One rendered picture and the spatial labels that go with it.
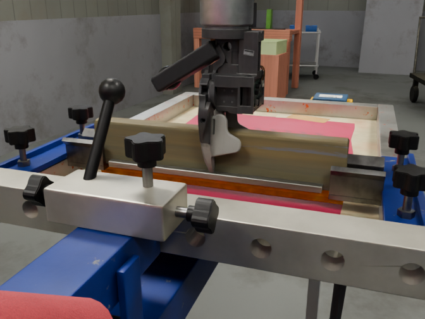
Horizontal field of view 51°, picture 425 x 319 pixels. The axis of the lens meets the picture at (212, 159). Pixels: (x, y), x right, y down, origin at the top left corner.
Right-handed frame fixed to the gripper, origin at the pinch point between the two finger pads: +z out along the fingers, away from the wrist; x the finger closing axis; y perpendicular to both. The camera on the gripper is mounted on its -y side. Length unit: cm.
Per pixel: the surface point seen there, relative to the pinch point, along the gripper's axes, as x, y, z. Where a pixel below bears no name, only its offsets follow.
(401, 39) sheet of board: 848, 76, 40
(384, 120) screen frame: 43, 27, 2
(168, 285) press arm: -21.4, 1.6, 8.8
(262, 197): -0.1, 8.2, 5.3
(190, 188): -0.6, -3.6, 5.3
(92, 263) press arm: -36.6, 2.0, -3.3
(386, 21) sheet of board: 856, 47, 9
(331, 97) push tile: 76, 12, 4
